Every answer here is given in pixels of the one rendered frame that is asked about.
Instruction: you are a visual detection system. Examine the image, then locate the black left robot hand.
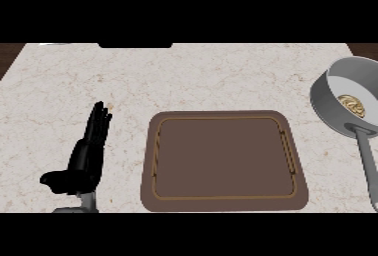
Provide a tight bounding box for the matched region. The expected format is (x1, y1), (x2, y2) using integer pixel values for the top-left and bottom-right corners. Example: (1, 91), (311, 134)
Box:
(38, 100), (115, 196)

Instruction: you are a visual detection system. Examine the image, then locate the brown square tray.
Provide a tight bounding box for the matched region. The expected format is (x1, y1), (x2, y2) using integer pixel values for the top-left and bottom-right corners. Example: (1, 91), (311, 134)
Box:
(138, 109), (310, 213)

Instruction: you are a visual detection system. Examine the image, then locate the golden cupcake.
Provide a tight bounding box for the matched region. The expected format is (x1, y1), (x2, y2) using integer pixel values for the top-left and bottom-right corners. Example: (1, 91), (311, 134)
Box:
(336, 94), (367, 119)

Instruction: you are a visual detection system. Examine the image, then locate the grey pot with handle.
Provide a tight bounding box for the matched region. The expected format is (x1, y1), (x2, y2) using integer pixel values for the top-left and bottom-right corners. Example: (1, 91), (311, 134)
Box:
(308, 56), (378, 212)

